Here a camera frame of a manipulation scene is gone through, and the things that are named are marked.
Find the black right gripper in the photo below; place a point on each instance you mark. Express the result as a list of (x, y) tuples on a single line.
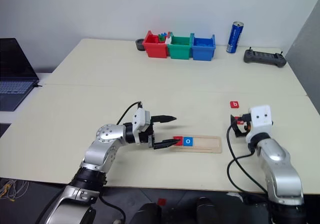
[(246, 123)]

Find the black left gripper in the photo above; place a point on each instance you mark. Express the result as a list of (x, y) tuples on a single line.
[(145, 137)]

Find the red letter b block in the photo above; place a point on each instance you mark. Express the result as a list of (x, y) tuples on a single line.
[(234, 104)]

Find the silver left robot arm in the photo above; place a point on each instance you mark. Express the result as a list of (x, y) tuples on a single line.
[(100, 156)]

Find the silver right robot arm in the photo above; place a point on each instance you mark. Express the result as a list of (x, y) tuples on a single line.
[(280, 164)]

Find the red letter r block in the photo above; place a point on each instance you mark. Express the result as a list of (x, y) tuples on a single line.
[(180, 137)]

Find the blue letter o block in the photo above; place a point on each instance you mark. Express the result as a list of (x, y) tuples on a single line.
[(188, 141)]

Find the long wooden letter tray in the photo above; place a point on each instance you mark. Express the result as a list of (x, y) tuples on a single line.
[(207, 144)]

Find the small red square object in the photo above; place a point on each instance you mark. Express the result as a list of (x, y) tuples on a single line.
[(162, 201)]

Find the grey handheld remote controller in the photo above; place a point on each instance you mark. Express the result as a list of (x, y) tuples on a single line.
[(265, 58)]

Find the blue plastic bin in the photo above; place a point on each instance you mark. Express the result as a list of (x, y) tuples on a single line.
[(202, 53)]

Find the green plastic bin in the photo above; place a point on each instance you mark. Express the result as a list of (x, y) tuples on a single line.
[(178, 52)]

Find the red plastic bin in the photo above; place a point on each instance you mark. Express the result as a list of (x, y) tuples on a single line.
[(156, 49)]

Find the wide dark rounded shape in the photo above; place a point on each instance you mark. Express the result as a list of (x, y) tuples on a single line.
[(147, 214)]

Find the blue drink can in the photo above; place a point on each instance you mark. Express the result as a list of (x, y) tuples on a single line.
[(233, 37)]

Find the black round holder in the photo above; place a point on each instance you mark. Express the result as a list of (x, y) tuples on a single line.
[(139, 46)]

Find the narrow dark rounded shape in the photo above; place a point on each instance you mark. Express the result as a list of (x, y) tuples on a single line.
[(206, 210)]

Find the small white toy piece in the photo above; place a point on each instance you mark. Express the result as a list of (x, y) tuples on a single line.
[(168, 41)]

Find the small green toy brick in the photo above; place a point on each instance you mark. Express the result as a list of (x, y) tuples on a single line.
[(161, 38)]

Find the grey partition panel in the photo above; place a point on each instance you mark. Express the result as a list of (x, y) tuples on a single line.
[(307, 46)]

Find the black laptop plug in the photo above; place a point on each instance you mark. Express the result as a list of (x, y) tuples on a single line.
[(38, 85)]

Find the dark open laptop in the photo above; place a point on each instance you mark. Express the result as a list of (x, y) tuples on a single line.
[(15, 66)]

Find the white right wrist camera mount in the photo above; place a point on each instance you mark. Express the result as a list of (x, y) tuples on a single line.
[(261, 118)]

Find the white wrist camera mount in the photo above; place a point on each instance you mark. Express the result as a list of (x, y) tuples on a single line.
[(261, 118), (140, 120)]

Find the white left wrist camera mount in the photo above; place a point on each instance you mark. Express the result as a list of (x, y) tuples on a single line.
[(140, 120)]

